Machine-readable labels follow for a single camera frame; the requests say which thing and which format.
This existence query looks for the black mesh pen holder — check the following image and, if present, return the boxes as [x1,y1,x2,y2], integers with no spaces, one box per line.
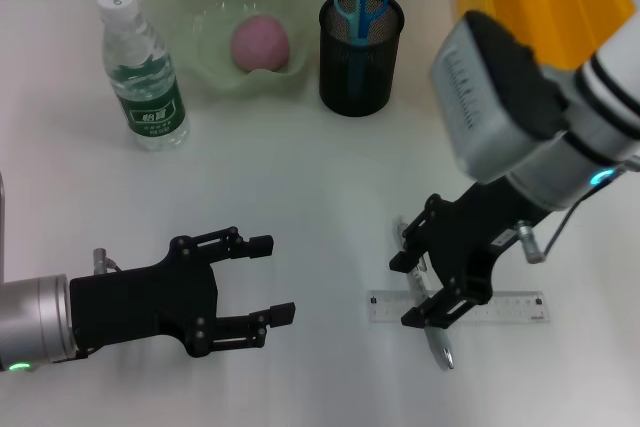
[318,0,405,118]

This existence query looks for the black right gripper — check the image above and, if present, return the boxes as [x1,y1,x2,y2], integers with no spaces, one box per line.
[389,179,554,331]

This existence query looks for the translucent green fruit plate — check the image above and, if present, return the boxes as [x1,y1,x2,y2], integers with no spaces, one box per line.
[139,0,325,98]

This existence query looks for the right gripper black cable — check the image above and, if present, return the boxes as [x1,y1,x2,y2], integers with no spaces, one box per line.
[516,156,640,266]

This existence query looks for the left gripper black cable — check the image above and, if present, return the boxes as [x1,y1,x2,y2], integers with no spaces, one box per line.
[91,246,124,276]

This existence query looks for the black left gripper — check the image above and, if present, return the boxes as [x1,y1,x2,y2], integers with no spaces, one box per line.
[69,225,296,358]

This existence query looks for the clear green-label water bottle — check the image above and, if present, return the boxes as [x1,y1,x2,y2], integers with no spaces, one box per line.
[96,0,191,152]

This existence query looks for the silver ballpoint pen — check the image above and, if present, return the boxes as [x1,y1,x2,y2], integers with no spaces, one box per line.
[396,215,456,371]

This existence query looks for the pink toy peach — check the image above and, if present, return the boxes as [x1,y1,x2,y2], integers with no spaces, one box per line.
[229,15,291,73]

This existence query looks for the clear plastic ruler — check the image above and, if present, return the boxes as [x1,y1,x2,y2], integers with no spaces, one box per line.
[367,289,554,326]

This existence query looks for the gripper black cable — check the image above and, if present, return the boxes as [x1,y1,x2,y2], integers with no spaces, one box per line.
[91,246,124,276]
[516,156,640,266]

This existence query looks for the blue scissors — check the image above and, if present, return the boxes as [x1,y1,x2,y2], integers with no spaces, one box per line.
[333,0,390,98]

